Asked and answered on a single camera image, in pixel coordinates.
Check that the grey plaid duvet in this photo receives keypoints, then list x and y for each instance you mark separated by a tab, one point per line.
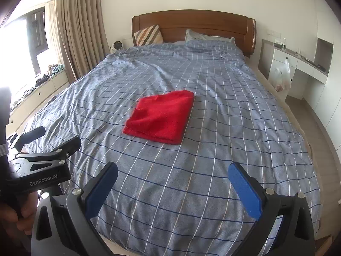
177	199

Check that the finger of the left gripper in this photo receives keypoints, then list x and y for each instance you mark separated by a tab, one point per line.
62	152
18	141

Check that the beige curtain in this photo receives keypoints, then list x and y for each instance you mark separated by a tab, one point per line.
81	36

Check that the white wardrobe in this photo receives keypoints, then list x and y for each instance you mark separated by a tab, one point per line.
323	93

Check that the person's left hand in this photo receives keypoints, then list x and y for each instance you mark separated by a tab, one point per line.
10	221

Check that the white plastic bag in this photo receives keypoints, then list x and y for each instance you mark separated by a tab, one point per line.
280	76

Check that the small round bedside clock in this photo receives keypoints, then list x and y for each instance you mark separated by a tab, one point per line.
116	46

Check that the window bench with clutter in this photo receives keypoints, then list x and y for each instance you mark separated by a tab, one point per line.
35	102

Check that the striped cushion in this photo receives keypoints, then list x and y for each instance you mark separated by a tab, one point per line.
149	36

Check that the white desk unit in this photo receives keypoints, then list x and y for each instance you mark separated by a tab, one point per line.
273	58

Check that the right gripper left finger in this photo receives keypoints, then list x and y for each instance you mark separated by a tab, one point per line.
63	223

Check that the red knit sweater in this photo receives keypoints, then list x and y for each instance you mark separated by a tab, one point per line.
161	118

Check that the grey pillow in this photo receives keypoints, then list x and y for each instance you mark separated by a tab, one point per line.
192	35

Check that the wooden headboard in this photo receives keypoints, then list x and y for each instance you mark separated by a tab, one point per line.
174	23

